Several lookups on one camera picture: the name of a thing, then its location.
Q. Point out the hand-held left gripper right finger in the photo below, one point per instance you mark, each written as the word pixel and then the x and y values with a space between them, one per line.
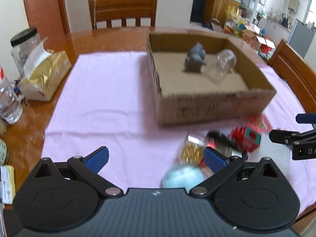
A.
pixel 214 161

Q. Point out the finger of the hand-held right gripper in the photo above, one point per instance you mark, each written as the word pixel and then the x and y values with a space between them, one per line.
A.
pixel 280 136
pixel 306 118

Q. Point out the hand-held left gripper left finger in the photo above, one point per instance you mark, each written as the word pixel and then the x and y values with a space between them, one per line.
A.
pixel 98 158

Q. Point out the dark shiny packet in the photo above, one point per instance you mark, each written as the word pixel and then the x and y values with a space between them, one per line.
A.
pixel 223 143

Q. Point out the jar with gold contents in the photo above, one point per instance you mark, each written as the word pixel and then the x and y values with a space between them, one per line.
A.
pixel 191 148

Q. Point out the light blue round case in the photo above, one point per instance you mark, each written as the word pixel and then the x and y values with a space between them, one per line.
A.
pixel 182 179

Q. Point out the cardboard box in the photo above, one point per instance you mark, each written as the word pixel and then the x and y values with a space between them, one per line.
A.
pixel 209 88
pixel 260 42

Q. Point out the red and green small box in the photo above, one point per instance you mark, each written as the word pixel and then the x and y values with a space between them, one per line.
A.
pixel 246 138

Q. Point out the wooden chair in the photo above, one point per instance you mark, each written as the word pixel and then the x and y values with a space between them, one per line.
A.
pixel 293 71
pixel 123 9

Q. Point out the pink cloth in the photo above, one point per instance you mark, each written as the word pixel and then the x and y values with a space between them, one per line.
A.
pixel 103 98

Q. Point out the grey refrigerator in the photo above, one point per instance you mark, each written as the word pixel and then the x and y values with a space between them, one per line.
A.
pixel 302 38

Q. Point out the cardboard box on floor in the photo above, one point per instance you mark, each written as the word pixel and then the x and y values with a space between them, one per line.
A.
pixel 260 42

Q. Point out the clear plastic cup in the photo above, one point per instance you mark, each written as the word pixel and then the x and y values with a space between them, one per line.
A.
pixel 222 64

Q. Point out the white kitchen counter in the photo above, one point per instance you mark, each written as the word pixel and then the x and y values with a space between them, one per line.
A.
pixel 271 26

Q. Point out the black kettle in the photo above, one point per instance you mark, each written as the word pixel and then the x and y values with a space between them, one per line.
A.
pixel 285 20

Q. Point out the gold tissue pack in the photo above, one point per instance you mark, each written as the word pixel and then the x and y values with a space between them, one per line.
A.
pixel 44 74

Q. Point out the grey toy figure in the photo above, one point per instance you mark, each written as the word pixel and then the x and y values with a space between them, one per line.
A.
pixel 196 58

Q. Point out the clear water bottle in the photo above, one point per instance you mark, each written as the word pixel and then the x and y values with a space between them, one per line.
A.
pixel 7 98

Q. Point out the white water heater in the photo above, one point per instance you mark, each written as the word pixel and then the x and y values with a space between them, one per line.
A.
pixel 293 3

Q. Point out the pile of colourful goods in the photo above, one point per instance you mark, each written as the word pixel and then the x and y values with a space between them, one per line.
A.
pixel 235 24

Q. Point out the plastic jar with black lid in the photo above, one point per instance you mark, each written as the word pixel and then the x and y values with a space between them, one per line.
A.
pixel 23 49

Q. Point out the wooden cabinet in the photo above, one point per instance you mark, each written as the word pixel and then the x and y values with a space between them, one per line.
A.
pixel 224 7

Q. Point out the wooden door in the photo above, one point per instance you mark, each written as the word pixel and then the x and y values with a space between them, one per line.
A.
pixel 44 5

